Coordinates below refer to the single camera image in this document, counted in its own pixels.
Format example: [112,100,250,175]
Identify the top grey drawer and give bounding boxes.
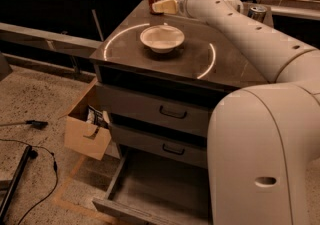
[96,83,211,137]

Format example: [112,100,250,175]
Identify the black cable on floor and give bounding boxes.
[0,138,60,225]

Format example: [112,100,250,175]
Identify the open bottom grey drawer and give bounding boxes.
[93,150,213,225]

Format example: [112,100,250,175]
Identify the grey drawer cabinet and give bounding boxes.
[89,0,275,170]

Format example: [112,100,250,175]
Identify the green-handled tool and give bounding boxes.
[90,0,104,41]

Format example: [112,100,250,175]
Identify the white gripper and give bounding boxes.
[150,0,205,19]

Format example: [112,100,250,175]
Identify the cardboard box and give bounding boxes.
[59,77,113,161]

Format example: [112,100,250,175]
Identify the middle grey drawer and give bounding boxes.
[110,124,207,168]

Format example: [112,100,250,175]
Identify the white bowl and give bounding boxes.
[140,25,185,53]

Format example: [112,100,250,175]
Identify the black bar on floor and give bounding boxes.
[0,146,33,225]

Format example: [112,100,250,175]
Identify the black-tipped tool on floor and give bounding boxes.
[0,120,48,129]

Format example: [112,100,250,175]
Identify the blue silver energy drink can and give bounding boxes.
[248,5,267,22]

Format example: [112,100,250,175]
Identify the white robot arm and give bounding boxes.
[152,0,320,225]

